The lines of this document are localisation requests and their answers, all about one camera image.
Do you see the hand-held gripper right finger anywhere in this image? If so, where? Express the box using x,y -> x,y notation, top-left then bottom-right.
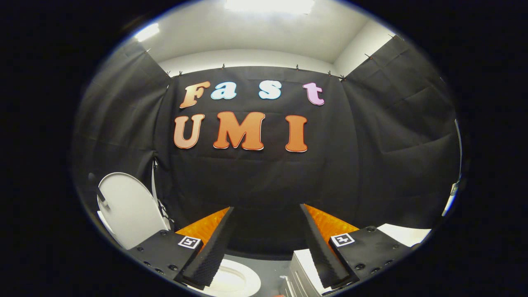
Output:
300,203 -> 422,289

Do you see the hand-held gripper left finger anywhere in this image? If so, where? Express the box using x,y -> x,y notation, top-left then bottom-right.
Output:
127,206 -> 236,289

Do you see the white toilet lid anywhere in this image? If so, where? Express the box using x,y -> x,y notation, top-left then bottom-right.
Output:
97,172 -> 171,250

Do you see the white toilet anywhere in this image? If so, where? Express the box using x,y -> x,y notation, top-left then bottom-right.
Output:
97,210 -> 262,297

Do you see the white drawer cabinet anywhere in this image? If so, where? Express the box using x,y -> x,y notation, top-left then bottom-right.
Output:
280,223 -> 432,297

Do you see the black backdrop cloth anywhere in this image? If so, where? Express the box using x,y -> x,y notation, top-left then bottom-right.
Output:
71,35 -> 462,260

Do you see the white pipe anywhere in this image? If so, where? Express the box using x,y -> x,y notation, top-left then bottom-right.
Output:
151,159 -> 170,223

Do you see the ceiling light panel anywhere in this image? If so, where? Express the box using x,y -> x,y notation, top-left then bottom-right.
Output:
225,0 -> 315,15

